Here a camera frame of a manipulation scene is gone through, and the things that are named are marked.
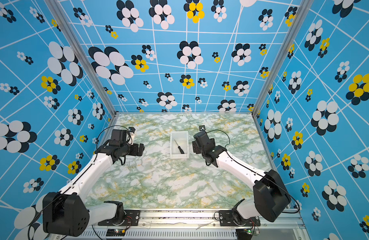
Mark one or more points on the aluminium front rail frame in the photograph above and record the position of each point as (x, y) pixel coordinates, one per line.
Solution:
(198, 224)

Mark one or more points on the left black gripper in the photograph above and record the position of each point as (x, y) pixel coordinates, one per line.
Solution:
(140, 150)

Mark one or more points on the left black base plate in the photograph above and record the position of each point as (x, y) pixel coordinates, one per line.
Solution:
(131, 218)

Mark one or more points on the white plastic bin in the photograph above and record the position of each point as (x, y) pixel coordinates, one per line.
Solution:
(182, 138)

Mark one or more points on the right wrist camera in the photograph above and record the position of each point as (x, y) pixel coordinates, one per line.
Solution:
(202, 128)

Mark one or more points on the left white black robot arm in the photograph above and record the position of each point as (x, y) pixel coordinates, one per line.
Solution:
(64, 213)

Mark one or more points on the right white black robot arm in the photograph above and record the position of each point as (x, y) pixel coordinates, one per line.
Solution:
(271, 197)

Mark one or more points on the black handled screwdriver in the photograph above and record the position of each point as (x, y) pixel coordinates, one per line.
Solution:
(182, 152)

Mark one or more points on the aluminium corner post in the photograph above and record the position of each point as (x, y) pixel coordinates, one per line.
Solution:
(302, 12)
(70, 35)

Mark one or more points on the left aluminium corner post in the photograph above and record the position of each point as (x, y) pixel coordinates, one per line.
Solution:
(70, 35)

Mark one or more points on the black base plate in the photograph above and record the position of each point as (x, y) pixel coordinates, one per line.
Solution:
(131, 218)
(226, 219)

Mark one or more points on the right circuit board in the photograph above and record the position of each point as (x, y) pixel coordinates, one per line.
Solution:
(244, 234)

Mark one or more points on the left circuit board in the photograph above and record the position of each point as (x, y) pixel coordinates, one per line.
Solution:
(112, 233)

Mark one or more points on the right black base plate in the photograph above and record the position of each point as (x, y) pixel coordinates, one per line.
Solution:
(226, 219)

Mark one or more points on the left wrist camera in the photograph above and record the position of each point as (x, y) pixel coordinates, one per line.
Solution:
(131, 130)

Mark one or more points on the circuit board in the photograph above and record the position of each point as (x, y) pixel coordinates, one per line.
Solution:
(244, 234)
(112, 233)

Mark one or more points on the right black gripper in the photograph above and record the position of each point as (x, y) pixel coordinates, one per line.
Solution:
(195, 147)

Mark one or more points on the right aluminium corner post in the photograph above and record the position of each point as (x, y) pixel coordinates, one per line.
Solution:
(302, 12)

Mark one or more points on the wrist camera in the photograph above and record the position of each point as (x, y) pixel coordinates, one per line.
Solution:
(131, 130)
(202, 128)

